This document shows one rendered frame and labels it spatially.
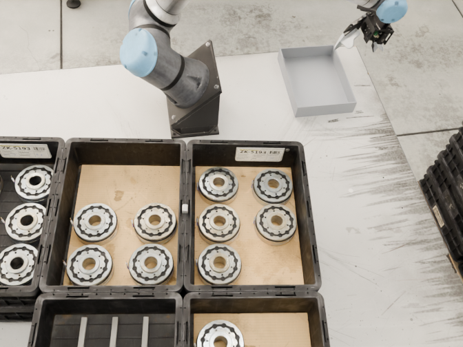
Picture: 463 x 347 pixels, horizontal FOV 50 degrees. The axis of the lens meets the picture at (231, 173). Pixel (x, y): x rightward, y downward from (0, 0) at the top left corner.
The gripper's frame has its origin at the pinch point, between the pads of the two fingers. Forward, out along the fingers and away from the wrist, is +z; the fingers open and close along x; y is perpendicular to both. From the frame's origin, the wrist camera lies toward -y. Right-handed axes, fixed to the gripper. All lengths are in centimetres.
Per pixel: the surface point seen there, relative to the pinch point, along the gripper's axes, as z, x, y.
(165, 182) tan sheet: 18, -65, 36
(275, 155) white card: 6, -37, 37
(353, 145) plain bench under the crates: 16.3, -1.8, 26.4
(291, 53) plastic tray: 15.8, -10.5, -14.2
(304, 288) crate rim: 3, -44, 75
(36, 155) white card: 21, -96, 24
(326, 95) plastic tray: 16.3, -3.6, 5.0
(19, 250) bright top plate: 24, -100, 50
